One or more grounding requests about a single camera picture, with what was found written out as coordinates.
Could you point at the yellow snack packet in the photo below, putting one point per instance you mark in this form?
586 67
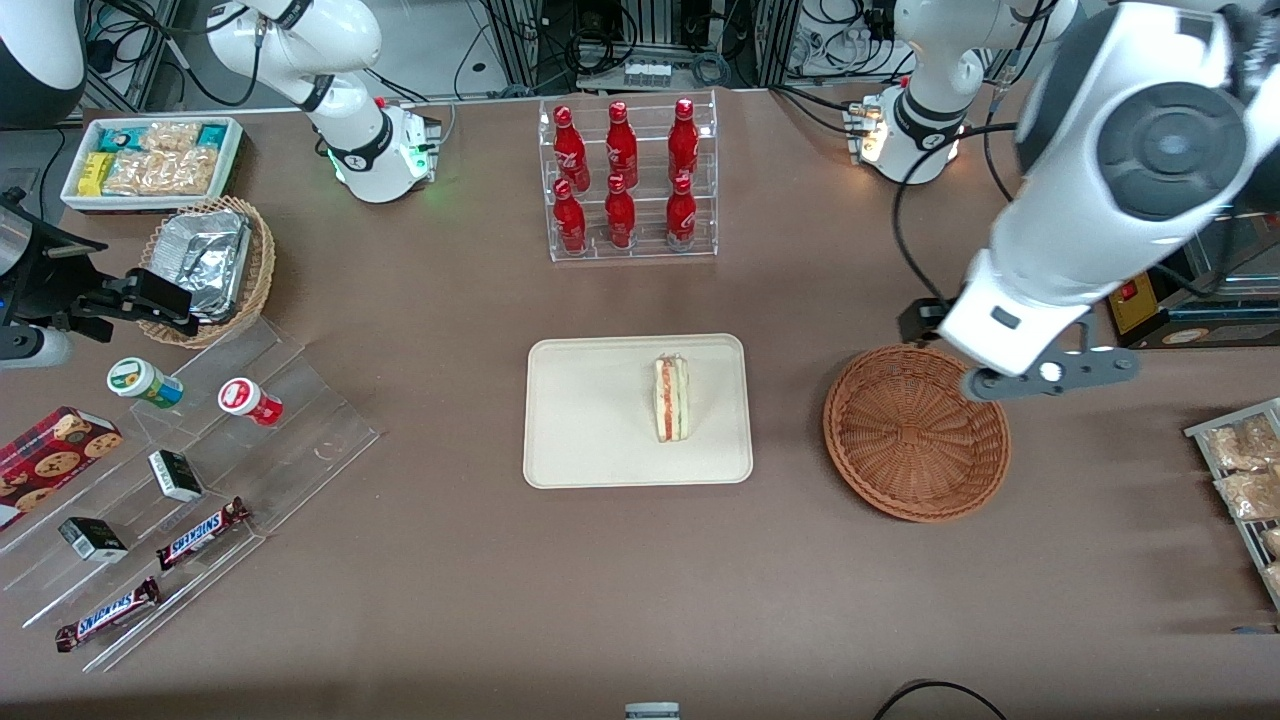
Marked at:
95 174

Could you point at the red lid cup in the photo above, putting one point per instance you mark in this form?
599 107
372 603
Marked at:
245 400

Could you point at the red cookie box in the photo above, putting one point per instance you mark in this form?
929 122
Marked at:
50 465

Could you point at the red cola bottle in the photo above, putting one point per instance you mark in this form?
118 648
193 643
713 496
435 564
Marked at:
683 140
570 150
621 145
620 218
570 222
681 216

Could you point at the clear acrylic stepped shelf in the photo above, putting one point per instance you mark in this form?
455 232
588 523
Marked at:
300 430

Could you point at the clear acrylic bottle rack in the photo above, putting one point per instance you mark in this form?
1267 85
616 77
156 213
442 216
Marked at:
645 215

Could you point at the small clear cracker bag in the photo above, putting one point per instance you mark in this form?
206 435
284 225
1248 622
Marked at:
170 136

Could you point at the white power strip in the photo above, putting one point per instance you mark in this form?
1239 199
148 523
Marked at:
648 74

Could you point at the silver foil packet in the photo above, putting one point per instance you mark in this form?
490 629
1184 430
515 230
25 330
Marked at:
205 255

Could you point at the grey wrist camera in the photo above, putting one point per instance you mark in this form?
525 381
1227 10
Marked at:
30 348
1070 375

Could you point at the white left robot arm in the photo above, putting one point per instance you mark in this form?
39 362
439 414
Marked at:
1080 230

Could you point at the snickers bar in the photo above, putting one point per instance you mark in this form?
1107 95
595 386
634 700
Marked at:
105 615
200 535

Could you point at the black food warmer machine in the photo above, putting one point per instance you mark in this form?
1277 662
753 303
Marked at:
1200 328

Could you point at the large clear cracker bag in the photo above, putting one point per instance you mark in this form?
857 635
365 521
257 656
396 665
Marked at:
160 172

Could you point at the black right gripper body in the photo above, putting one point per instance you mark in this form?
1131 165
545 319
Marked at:
45 283

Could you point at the green lid cup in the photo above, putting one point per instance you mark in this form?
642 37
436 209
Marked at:
140 382

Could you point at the brown round wicker basket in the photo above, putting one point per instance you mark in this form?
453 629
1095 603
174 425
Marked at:
915 445

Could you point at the triangle sandwich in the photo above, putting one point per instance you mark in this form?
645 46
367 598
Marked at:
671 400

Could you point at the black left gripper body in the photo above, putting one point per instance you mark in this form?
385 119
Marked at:
918 320

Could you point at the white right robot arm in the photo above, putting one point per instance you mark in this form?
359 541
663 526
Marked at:
350 150

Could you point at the cream plastic tray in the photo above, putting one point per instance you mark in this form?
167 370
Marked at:
590 420

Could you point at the small black box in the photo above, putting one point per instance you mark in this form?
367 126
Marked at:
92 540
175 476

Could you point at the tan wicker basket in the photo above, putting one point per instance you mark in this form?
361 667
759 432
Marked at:
262 270

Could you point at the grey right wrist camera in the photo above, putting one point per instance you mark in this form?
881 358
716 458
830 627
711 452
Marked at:
30 348

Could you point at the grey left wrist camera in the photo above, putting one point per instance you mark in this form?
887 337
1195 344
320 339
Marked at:
1070 375

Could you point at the small grey device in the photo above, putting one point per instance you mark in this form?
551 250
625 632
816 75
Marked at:
652 711

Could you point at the white rectangular snack bin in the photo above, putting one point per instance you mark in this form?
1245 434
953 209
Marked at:
232 160

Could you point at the teal snack packet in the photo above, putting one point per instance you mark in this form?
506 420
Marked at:
212 134
120 138

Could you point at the clear nut snack bag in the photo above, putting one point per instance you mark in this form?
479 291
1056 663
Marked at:
1250 495
1240 445

